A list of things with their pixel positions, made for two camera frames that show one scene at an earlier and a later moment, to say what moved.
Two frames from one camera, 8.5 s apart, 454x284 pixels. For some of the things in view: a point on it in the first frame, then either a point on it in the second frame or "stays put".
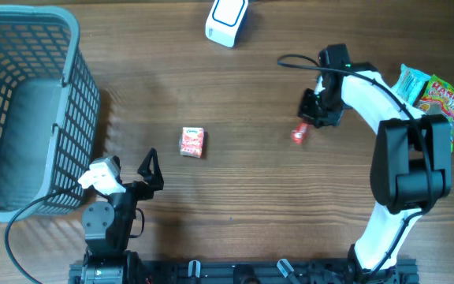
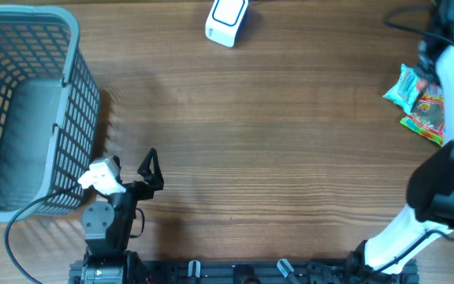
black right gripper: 306,110 to 423,69
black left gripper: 154,181 stays put
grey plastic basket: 37,111 stays put
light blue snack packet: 411,84 stays put
